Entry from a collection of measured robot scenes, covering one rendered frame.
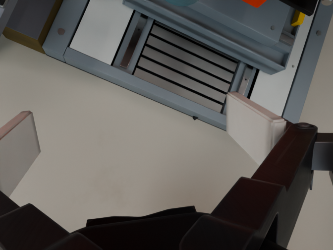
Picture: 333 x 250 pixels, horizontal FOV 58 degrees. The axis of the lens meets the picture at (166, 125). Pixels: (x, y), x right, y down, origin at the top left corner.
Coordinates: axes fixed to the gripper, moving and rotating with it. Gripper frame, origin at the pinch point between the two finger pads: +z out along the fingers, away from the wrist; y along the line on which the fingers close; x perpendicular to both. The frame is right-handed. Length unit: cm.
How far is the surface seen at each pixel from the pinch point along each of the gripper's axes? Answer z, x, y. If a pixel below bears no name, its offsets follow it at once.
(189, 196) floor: 64, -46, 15
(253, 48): 68, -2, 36
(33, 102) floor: 70, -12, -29
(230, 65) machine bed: 74, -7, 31
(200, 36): 70, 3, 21
